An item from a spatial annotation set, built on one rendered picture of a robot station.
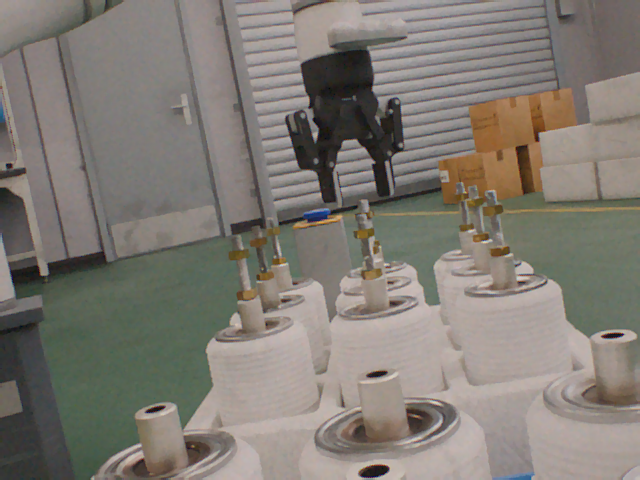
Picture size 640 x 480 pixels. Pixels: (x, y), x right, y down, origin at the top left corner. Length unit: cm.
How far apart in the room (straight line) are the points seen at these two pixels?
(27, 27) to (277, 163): 524
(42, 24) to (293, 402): 53
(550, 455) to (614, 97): 323
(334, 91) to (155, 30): 534
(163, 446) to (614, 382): 23
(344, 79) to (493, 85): 636
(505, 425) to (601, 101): 305
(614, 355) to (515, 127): 436
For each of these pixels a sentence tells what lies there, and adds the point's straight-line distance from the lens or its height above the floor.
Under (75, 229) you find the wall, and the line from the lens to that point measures 585.
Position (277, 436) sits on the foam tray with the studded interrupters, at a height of 17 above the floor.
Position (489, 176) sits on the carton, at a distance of 459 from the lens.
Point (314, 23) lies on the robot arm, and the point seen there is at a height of 53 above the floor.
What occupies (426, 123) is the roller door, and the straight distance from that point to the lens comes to 670.
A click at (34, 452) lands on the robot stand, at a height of 14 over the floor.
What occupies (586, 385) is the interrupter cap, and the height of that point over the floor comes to 25.
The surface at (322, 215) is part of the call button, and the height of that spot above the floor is 32.
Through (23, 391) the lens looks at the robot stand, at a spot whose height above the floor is 21.
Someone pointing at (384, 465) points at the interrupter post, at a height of 28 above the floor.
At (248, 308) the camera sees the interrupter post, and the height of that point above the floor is 27.
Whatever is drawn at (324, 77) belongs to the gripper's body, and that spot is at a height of 48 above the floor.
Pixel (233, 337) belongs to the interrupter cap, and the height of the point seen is 25.
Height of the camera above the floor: 39
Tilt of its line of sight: 6 degrees down
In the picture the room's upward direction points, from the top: 11 degrees counter-clockwise
